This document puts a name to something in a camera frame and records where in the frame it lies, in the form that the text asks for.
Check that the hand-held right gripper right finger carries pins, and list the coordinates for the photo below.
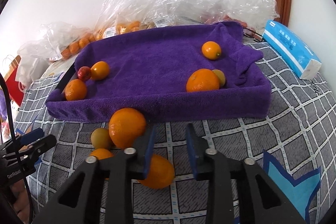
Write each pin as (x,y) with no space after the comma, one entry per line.
(191,154)

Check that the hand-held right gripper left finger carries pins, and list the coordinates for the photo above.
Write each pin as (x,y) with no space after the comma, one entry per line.
(148,151)

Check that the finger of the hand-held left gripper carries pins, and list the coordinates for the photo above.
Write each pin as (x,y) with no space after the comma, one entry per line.
(42,145)
(32,134)

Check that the black tray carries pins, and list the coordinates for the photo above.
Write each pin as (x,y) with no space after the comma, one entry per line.
(65,79)

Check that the oval kumquat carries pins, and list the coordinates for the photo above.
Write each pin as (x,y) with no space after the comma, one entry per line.
(100,70)

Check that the round kumquat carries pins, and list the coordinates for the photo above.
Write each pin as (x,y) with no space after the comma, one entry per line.
(211,50)

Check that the clear bag of red fruits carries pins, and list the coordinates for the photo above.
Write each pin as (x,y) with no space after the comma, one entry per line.
(236,20)

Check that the person's left hand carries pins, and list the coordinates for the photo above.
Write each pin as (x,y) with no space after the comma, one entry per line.
(21,199)

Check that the large orange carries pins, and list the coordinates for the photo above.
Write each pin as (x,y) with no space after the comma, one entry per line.
(202,81)
(127,127)

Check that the purple object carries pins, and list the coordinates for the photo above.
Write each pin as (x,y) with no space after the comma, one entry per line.
(2,106)

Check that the yellow-green loquat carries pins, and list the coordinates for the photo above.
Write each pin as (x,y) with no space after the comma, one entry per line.
(101,138)
(222,77)

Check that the grey checked blanket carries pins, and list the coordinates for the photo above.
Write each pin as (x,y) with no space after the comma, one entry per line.
(236,134)

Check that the red paper bag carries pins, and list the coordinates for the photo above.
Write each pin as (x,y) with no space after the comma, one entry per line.
(14,79)

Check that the white plastic bag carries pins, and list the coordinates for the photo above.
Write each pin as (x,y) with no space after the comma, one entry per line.
(31,58)

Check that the small red fruit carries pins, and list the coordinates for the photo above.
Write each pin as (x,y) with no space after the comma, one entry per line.
(84,73)

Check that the purple towel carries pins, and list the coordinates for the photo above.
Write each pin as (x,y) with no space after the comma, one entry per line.
(157,61)

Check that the clear bag of tangerines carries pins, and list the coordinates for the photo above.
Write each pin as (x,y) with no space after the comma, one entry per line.
(73,49)

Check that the clear bag of loquats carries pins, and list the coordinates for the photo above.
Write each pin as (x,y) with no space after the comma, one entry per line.
(147,25)

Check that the clear bag of kumquats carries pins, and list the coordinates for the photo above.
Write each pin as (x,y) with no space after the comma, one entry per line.
(126,26)

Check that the blue tissue pack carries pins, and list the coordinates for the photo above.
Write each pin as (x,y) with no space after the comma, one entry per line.
(286,48)

